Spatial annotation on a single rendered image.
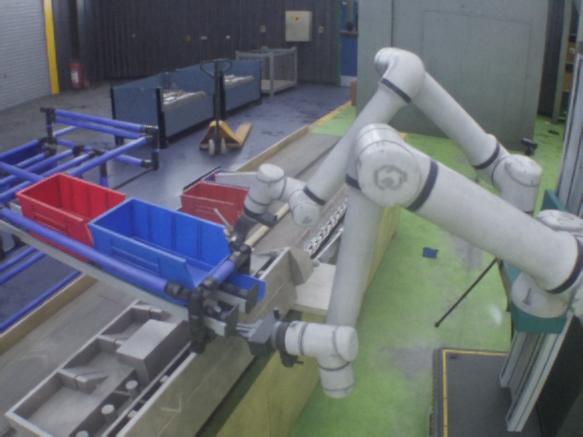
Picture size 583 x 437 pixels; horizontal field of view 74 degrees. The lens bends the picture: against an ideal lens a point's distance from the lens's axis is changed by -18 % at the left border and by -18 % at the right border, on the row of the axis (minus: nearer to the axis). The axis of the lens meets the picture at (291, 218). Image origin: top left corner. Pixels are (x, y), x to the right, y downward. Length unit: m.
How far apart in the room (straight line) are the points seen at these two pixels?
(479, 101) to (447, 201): 5.98
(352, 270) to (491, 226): 0.37
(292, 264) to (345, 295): 0.46
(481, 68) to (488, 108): 0.60
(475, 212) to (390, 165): 0.21
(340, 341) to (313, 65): 10.25
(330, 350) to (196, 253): 0.39
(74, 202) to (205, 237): 0.47
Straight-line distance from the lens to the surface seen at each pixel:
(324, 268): 1.86
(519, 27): 6.79
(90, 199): 1.31
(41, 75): 13.43
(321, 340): 1.11
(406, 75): 1.43
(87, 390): 1.23
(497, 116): 6.90
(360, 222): 1.07
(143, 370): 1.24
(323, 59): 11.03
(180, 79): 7.59
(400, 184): 0.85
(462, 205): 0.92
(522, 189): 1.70
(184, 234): 1.11
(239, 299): 1.06
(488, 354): 2.31
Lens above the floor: 1.78
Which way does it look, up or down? 26 degrees down
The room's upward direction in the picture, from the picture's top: straight up
